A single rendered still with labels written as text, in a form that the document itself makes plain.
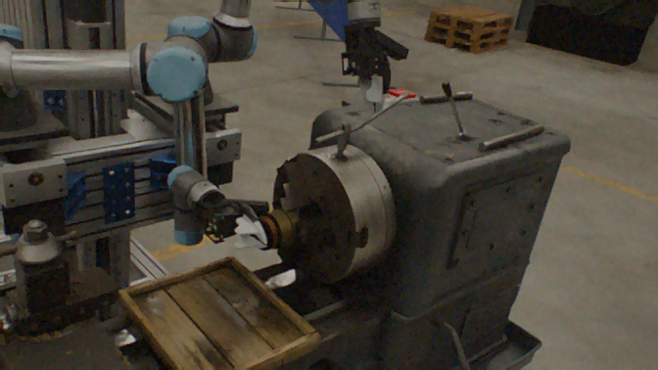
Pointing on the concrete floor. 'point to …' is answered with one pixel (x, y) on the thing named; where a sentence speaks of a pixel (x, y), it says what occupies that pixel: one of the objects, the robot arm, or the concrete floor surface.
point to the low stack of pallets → (469, 27)
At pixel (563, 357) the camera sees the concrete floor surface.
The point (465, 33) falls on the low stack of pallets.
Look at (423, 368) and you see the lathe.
